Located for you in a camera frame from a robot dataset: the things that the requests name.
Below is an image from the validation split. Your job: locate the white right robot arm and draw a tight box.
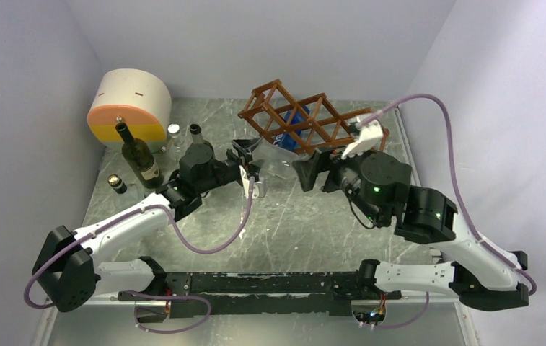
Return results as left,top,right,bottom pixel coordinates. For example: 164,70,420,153
292,148,530,311

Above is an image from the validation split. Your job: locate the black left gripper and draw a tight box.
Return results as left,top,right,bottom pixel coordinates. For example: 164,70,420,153
197,139,265,194

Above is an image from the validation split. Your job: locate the clear bottle silver cap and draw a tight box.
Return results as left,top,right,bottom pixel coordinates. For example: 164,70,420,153
166,123,184,155

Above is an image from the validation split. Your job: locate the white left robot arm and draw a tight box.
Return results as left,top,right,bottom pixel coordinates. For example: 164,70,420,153
23,138,262,312

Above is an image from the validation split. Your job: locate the brown wooden wine rack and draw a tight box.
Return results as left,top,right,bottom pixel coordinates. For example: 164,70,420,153
238,79,373,154

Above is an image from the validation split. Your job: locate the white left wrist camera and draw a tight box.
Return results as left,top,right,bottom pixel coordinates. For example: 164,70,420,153
239,165,266,199

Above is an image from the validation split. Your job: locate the green wine bottle brown label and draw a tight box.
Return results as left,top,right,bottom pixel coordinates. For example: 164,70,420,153
189,123,212,147

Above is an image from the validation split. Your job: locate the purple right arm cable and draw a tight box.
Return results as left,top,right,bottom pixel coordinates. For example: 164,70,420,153
356,93,538,332

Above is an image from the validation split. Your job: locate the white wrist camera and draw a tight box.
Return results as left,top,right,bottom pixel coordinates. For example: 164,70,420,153
341,120,384,160
239,165,266,199

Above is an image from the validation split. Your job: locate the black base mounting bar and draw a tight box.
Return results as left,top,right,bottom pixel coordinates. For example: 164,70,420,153
118,271,401,319

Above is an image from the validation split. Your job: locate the small dark bottle gold cap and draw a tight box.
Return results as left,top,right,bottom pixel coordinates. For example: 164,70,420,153
107,174,128,195

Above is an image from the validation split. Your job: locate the beige orange yellow cylinder box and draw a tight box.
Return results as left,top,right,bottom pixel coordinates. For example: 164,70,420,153
87,68,172,152

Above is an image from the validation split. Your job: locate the clear glass bottle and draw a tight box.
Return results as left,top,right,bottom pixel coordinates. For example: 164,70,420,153
252,138,300,179

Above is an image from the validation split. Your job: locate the dark bottle cream label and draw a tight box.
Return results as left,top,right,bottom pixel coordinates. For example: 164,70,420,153
115,122,164,190

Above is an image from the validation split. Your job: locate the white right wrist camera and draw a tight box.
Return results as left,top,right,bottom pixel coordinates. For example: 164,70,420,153
341,120,384,160

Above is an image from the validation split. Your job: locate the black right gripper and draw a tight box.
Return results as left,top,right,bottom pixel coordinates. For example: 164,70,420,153
291,138,382,225

